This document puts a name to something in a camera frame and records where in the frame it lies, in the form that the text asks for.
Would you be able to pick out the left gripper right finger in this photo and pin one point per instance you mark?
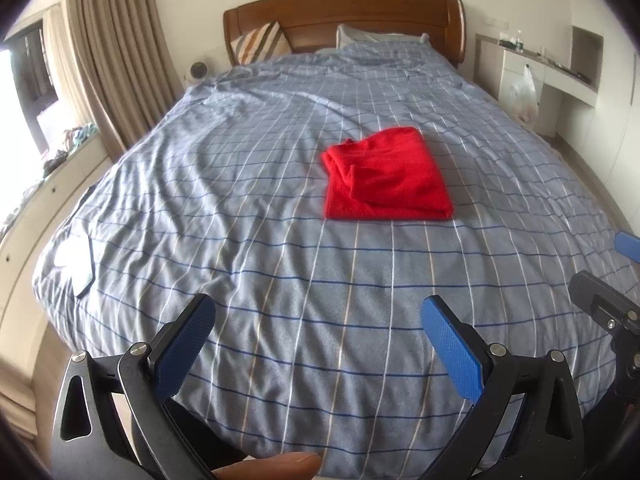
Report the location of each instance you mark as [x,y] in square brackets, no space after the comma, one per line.
[524,421]

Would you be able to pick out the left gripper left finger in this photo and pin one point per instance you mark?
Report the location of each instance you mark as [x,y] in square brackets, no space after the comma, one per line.
[111,421]

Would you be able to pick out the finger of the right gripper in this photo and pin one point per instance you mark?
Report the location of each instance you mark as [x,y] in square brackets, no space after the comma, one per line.
[628,245]

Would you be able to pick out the red knit sweater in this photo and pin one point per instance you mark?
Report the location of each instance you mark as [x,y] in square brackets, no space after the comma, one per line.
[390,175]

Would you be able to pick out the person left hand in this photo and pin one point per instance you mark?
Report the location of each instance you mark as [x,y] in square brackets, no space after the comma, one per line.
[288,466]

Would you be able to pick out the white wardrobe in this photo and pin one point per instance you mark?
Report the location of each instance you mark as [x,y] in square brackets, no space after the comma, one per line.
[606,136]

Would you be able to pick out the white plastic bag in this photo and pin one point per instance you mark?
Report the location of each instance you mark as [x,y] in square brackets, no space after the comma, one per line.
[521,99]

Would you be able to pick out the window sill bench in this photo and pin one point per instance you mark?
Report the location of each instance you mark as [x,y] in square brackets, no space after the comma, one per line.
[51,203]

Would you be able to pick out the white desk with drawers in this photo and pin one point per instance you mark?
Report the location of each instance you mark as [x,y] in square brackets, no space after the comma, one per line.
[496,67]

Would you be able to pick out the items on desk top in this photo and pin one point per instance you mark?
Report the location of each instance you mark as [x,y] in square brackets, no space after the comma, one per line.
[516,44]

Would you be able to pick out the blue plaid duvet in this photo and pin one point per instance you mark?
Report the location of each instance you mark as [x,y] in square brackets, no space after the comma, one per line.
[318,344]

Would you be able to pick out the grey bed pillow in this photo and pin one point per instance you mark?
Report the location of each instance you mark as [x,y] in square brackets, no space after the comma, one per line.
[346,35]

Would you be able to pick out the small round bedside device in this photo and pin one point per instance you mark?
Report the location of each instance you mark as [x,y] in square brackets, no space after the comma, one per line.
[198,71]

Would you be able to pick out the wooden bed headboard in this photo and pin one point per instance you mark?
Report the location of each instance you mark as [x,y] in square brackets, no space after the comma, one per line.
[311,25]

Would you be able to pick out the beige curtain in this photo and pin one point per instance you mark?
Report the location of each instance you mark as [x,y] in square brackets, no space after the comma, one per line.
[124,66]

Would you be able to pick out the striped brown pillow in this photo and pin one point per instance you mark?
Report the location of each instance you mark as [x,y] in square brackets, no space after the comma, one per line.
[261,44]

